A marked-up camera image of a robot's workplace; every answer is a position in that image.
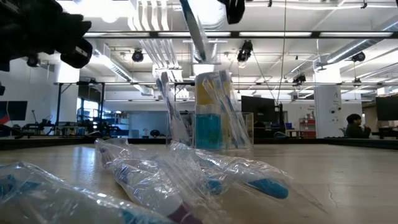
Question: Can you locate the white column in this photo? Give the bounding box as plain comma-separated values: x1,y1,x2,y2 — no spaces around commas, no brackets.
313,70,343,138

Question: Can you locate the black ceiling spotlight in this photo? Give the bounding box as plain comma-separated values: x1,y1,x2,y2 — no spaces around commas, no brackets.
292,73,307,85
352,51,367,63
131,49,145,63

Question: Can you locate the yellow wipes canister white lid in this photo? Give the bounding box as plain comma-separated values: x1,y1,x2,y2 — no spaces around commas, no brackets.
194,72,232,147

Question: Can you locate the black overhead camera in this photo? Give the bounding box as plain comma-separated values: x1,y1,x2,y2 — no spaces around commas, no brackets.
236,39,254,63

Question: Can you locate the thin black hanging cable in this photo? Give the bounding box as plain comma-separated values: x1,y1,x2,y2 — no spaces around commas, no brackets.
275,0,287,106

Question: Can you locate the person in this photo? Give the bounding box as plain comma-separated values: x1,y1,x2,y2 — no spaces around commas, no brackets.
344,113,373,139

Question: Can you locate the purple toothbrush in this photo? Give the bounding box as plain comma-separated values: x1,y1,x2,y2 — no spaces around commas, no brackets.
95,138,206,224

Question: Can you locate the black workstation frame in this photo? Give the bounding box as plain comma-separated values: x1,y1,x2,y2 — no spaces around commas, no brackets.
55,81,200,139

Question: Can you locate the black overhead frame bar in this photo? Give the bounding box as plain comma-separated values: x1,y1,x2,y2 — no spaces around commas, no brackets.
83,30,398,40

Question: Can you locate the black monitor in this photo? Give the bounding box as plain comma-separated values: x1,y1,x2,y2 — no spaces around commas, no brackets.
0,100,28,125
374,95,398,122
241,95,277,124

